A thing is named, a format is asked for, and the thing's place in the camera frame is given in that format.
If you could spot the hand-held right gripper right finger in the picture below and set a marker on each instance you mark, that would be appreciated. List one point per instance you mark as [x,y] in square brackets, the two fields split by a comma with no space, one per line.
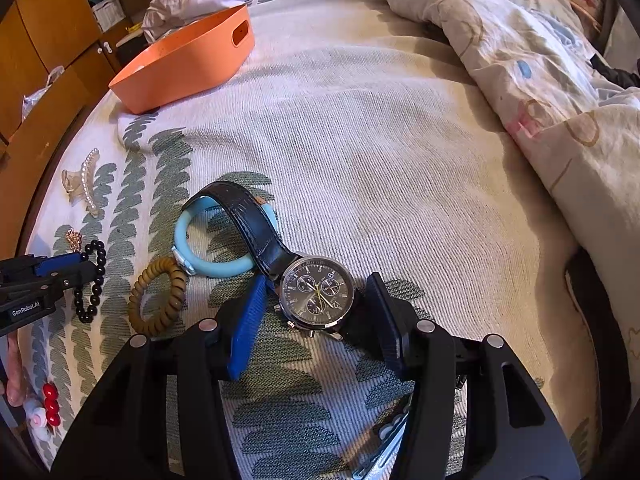
[390,325]

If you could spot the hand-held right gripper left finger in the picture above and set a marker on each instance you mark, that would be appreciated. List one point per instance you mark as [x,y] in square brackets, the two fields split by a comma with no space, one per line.
[247,330]

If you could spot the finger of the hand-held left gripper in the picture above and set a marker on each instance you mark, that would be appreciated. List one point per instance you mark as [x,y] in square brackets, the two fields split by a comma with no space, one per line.
[57,264]
[77,276]

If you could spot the pearl hair claw clip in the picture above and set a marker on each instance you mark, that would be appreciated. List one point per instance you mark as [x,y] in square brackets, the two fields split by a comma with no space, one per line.
[75,182]

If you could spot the red bead hairpin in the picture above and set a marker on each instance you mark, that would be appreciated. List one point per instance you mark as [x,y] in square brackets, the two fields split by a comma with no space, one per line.
[50,403]

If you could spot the white bunny plush hair clip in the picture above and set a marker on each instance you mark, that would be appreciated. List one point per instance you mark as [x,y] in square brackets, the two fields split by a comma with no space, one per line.
[37,417]

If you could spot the person's left hand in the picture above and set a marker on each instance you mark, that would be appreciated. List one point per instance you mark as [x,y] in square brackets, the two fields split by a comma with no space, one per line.
[14,380]

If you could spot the crumpled plastic bag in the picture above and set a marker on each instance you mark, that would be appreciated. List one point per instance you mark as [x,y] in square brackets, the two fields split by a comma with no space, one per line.
[45,90]

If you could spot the orange plastic basket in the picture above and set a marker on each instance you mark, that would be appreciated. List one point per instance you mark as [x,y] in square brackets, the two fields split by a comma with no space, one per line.
[165,70]

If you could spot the white box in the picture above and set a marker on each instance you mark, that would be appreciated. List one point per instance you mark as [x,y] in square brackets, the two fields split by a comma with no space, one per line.
[104,15]

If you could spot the white printed quilt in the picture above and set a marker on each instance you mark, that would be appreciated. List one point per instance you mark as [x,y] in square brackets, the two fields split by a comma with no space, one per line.
[525,60]

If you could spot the black clothes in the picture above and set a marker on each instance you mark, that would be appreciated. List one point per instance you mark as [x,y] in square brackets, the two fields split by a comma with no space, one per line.
[620,75]

